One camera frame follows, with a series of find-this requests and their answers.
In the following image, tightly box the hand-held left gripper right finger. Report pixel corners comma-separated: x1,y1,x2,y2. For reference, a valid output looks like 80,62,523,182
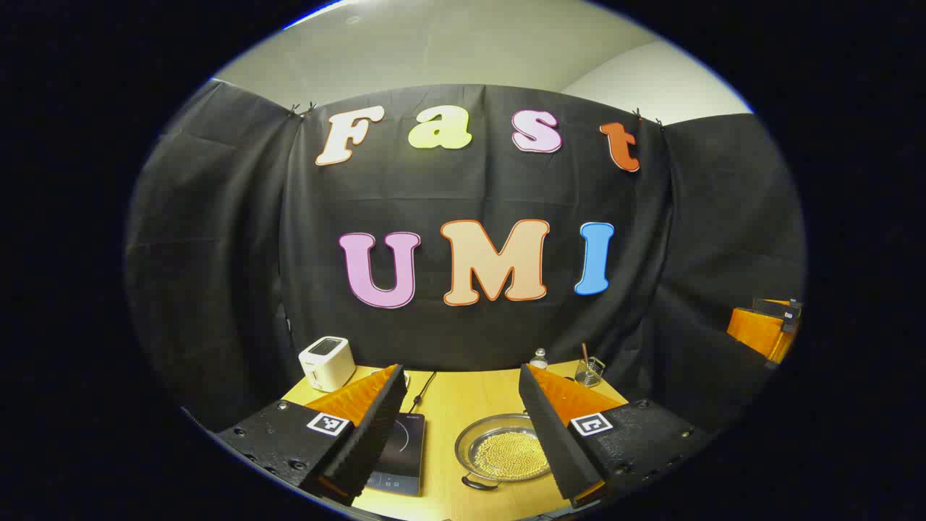
519,364,713,509

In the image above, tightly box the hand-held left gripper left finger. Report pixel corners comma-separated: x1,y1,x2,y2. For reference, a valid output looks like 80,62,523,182
217,364,408,506

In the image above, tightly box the black induction cooktop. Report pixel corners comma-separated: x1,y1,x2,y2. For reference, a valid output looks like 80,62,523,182
362,412,426,497

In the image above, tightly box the steel pot with black handles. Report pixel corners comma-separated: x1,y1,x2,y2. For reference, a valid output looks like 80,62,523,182
454,413,555,491

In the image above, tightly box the white toaster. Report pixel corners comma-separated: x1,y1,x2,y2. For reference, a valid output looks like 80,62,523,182
298,336,357,393

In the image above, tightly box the black backdrop cloth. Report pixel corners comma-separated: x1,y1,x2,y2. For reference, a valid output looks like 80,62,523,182
124,78,807,435

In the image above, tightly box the black power cable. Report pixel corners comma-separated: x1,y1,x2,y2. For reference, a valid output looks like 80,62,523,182
407,371,437,415

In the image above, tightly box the wire utensil holder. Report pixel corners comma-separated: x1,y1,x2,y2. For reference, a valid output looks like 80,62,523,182
574,357,607,388

